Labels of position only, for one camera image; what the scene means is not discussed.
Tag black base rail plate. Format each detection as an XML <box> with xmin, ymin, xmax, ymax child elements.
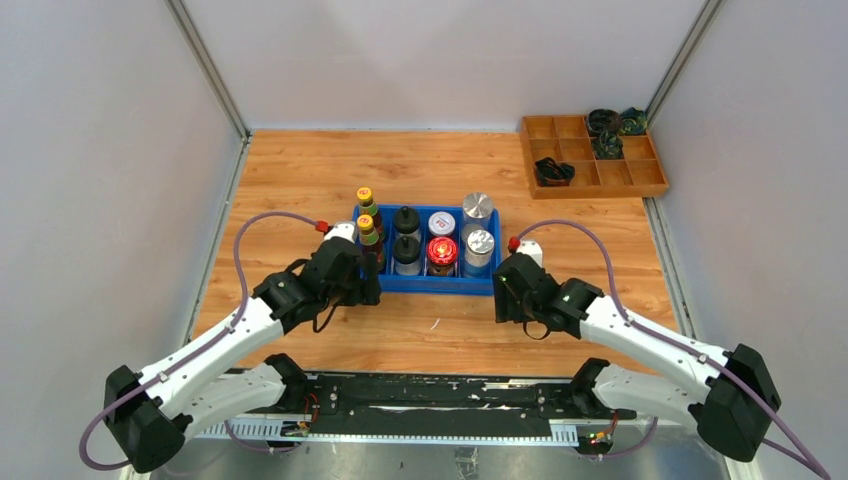
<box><xmin>255</xmin><ymin>372</ymin><xmax>636</xmax><ymax>445</ymax></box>

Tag small silver lid jar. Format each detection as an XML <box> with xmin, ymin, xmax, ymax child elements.
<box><xmin>461</xmin><ymin>228</ymin><xmax>495</xmax><ymax>278</ymax></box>

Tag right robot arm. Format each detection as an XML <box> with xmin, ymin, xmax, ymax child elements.
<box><xmin>492</xmin><ymin>253</ymin><xmax>781</xmax><ymax>462</ymax></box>

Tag blue plastic divided bin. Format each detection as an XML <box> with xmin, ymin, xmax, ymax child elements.
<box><xmin>379</xmin><ymin>204</ymin><xmax>502</xmax><ymax>296</ymax></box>

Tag black clip bundle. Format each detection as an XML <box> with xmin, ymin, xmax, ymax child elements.
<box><xmin>534</xmin><ymin>157</ymin><xmax>576</xmax><ymax>187</ymax></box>

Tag red lid sauce jar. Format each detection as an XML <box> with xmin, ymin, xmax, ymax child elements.
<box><xmin>426</xmin><ymin>236</ymin><xmax>459</xmax><ymax>277</ymax></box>

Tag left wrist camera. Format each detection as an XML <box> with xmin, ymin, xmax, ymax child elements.
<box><xmin>323</xmin><ymin>221</ymin><xmax>358</xmax><ymax>243</ymax></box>

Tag wooden divided tray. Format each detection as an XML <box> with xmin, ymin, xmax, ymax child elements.
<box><xmin>518</xmin><ymin>115</ymin><xmax>670</xmax><ymax>200</ymax></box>

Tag black cap spice shaker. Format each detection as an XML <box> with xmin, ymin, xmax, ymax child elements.
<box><xmin>392</xmin><ymin>236</ymin><xmax>422</xmax><ymax>276</ymax></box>
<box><xmin>393</xmin><ymin>206</ymin><xmax>422</xmax><ymax>242</ymax></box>

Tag dark green rolled cloth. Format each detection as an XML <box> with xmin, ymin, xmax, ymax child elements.
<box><xmin>619</xmin><ymin>107</ymin><xmax>648</xmax><ymax>136</ymax></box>

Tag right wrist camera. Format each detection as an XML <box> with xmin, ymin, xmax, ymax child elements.
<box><xmin>516</xmin><ymin>239</ymin><xmax>544</xmax><ymax>268</ymax></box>

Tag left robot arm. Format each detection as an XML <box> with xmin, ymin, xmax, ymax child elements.
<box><xmin>102</xmin><ymin>237</ymin><xmax>380</xmax><ymax>473</ymax></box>

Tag white lid sauce jar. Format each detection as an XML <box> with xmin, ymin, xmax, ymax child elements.
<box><xmin>427</xmin><ymin>210</ymin><xmax>457</xmax><ymax>238</ymax></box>

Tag green patterned rolled cloth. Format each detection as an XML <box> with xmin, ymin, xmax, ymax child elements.
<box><xmin>591</xmin><ymin>131</ymin><xmax>624</xmax><ymax>160</ymax></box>

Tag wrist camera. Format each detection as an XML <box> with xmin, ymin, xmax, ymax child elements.
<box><xmin>323</xmin><ymin>221</ymin><xmax>358</xmax><ymax>243</ymax></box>
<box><xmin>516</xmin><ymin>239</ymin><xmax>544</xmax><ymax>268</ymax></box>

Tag black rolled item in tray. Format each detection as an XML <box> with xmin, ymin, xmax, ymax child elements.
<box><xmin>586</xmin><ymin>109</ymin><xmax>622</xmax><ymax>137</ymax></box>

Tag silver lid clear jar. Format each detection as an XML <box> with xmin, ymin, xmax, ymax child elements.
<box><xmin>461</xmin><ymin>192</ymin><xmax>494</xmax><ymax>234</ymax></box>

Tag sauce bottle yellow cap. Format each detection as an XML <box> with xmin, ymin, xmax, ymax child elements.
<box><xmin>356</xmin><ymin>214</ymin><xmax>386</xmax><ymax>272</ymax></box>
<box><xmin>356</xmin><ymin>186</ymin><xmax>385</xmax><ymax>242</ymax></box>

